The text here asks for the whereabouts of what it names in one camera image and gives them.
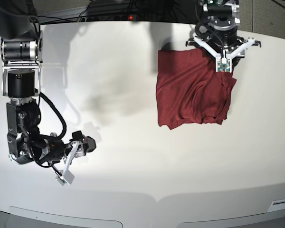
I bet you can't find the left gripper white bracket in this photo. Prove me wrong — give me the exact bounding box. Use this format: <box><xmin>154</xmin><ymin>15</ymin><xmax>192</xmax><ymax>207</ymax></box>
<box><xmin>186</xmin><ymin>35</ymin><xmax>262</xmax><ymax>73</ymax></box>

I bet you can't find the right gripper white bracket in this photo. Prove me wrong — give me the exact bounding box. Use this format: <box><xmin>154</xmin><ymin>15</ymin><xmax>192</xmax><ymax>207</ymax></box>
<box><xmin>53</xmin><ymin>131</ymin><xmax>96</xmax><ymax>186</ymax></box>

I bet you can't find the dark red long-sleeve shirt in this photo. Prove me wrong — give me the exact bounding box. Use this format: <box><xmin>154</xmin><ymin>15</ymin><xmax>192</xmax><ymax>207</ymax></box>
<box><xmin>156</xmin><ymin>48</ymin><xmax>236</xmax><ymax>130</ymax></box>

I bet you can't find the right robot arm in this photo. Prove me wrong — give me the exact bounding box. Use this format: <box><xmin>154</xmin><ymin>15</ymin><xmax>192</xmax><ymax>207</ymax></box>
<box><xmin>0</xmin><ymin>0</ymin><xmax>96</xmax><ymax>185</ymax></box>

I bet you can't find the black power strip red light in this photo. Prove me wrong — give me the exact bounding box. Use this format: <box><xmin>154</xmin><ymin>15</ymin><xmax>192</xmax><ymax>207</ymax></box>
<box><xmin>79</xmin><ymin>14</ymin><xmax>137</xmax><ymax>22</ymax></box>

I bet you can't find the white label plate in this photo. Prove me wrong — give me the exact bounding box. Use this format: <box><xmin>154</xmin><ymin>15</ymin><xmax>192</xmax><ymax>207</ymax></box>
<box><xmin>267</xmin><ymin>199</ymin><xmax>285</xmax><ymax>213</ymax></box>

